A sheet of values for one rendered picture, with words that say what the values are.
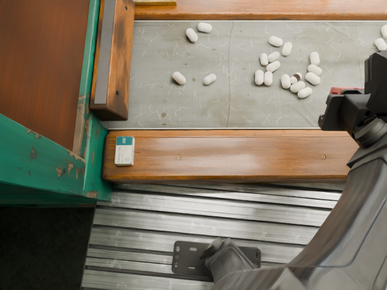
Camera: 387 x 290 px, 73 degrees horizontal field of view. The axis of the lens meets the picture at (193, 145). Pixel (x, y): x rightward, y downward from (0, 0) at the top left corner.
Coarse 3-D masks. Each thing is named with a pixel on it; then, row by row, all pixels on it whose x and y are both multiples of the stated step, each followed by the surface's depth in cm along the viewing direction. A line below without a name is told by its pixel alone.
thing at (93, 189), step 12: (96, 120) 53; (96, 132) 53; (96, 144) 53; (96, 156) 53; (96, 168) 54; (84, 180) 48; (96, 180) 54; (84, 192) 48; (96, 192) 54; (108, 192) 61; (0, 204) 93; (12, 204) 99; (24, 204) 107; (36, 204) 115; (48, 204) 115; (60, 204) 115; (72, 204) 115; (84, 204) 115
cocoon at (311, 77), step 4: (308, 72) 63; (312, 72) 63; (308, 76) 62; (312, 76) 62; (316, 76) 62; (308, 80) 63; (312, 80) 62; (316, 80) 62; (320, 80) 62; (316, 84) 63
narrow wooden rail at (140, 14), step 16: (192, 0) 67; (208, 0) 67; (224, 0) 67; (240, 0) 67; (256, 0) 67; (272, 0) 67; (288, 0) 67; (304, 0) 67; (320, 0) 67; (336, 0) 67; (352, 0) 67; (368, 0) 67; (384, 0) 68; (144, 16) 67; (160, 16) 67; (176, 16) 67; (192, 16) 67; (208, 16) 67; (224, 16) 67; (240, 16) 67; (256, 16) 67; (272, 16) 67; (288, 16) 67; (304, 16) 67; (320, 16) 67; (336, 16) 67; (352, 16) 67; (368, 16) 67; (384, 16) 67
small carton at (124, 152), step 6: (120, 138) 55; (126, 138) 55; (132, 138) 55; (120, 144) 55; (126, 144) 55; (132, 144) 55; (120, 150) 55; (126, 150) 55; (132, 150) 55; (120, 156) 54; (126, 156) 54; (132, 156) 55; (120, 162) 54; (126, 162) 54; (132, 162) 55
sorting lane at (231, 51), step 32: (160, 32) 67; (224, 32) 68; (256, 32) 68; (288, 32) 68; (320, 32) 68; (352, 32) 68; (160, 64) 65; (192, 64) 65; (224, 64) 65; (256, 64) 65; (288, 64) 65; (320, 64) 65; (352, 64) 65; (160, 96) 63; (192, 96) 63; (224, 96) 63; (256, 96) 63; (288, 96) 63; (320, 96) 63; (128, 128) 60; (160, 128) 61; (192, 128) 61; (224, 128) 61; (256, 128) 61; (288, 128) 61; (320, 128) 61
